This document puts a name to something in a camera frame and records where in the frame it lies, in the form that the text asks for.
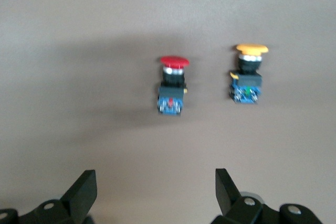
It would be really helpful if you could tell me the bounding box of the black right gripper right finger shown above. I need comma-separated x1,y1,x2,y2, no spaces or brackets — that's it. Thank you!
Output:
211,168,323,224

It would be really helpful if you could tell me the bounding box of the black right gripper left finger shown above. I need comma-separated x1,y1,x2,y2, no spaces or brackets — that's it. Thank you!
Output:
0,169,98,224

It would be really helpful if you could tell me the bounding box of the red mushroom push button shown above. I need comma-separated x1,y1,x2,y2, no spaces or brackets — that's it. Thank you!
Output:
156,55,190,116

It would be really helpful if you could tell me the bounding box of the yellow mushroom push button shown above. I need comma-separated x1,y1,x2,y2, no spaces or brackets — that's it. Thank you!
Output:
228,44,269,105

